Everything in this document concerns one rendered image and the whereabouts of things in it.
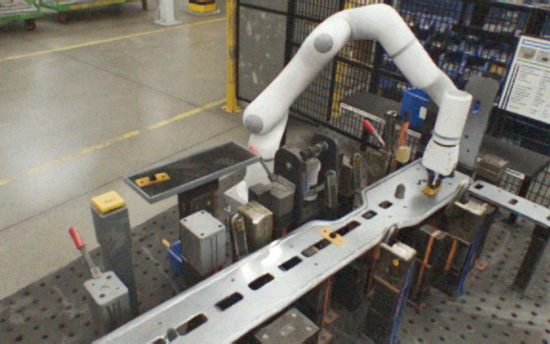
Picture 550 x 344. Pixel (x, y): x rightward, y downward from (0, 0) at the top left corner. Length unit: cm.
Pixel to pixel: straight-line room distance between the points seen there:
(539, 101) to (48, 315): 186
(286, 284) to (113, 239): 45
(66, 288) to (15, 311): 15
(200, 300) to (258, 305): 14
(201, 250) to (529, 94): 140
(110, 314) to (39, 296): 60
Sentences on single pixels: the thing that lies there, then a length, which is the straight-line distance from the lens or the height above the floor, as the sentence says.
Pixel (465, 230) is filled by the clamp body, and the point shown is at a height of 97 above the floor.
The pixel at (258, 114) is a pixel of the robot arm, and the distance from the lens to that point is 158.
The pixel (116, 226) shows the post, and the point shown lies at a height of 110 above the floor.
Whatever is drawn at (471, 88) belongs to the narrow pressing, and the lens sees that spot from 178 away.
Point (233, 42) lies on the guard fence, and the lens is 443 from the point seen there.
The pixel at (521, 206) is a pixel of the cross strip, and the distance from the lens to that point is 170.
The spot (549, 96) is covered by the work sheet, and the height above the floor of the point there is 125.
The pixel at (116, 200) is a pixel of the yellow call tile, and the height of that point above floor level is 116.
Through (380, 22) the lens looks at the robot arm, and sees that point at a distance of 142.
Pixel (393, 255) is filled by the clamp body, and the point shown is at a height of 103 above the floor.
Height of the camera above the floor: 181
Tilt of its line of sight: 30 degrees down
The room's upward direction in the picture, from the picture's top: 4 degrees clockwise
